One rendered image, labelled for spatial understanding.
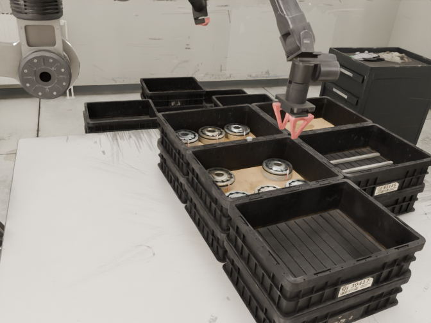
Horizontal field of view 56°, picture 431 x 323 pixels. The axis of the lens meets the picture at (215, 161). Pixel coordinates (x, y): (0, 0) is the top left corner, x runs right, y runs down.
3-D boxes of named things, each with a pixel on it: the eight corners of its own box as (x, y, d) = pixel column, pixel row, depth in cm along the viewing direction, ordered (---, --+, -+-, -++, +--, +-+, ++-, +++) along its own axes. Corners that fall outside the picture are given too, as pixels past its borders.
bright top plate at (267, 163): (274, 177, 132) (274, 175, 131) (256, 162, 139) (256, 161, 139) (298, 170, 136) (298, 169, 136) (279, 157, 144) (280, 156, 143)
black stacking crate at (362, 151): (337, 209, 126) (346, 179, 121) (285, 163, 149) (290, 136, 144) (426, 188, 142) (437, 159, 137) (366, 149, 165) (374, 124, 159)
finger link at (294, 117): (294, 129, 116) (301, 99, 111) (308, 141, 110) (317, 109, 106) (274, 132, 113) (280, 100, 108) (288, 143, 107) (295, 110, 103)
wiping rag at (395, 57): (387, 63, 268) (388, 58, 266) (366, 54, 285) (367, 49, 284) (421, 62, 277) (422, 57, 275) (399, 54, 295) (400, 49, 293)
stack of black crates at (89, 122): (93, 192, 238) (86, 122, 216) (89, 166, 262) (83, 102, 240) (160, 184, 251) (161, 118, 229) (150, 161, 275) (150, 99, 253)
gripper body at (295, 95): (292, 99, 114) (298, 73, 111) (314, 113, 106) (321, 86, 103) (273, 100, 112) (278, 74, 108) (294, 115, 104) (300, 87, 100)
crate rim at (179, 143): (184, 156, 129) (184, 149, 128) (156, 118, 152) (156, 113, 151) (288, 140, 145) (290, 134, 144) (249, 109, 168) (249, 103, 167)
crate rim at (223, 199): (225, 209, 106) (226, 202, 104) (184, 156, 129) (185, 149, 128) (344, 184, 121) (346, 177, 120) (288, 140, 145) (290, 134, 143)
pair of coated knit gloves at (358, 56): (356, 62, 265) (357, 57, 263) (340, 54, 280) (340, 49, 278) (387, 61, 273) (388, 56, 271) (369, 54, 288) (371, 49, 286)
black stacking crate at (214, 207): (222, 238, 111) (226, 204, 105) (183, 181, 133) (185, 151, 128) (336, 209, 126) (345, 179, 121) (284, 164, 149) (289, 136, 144)
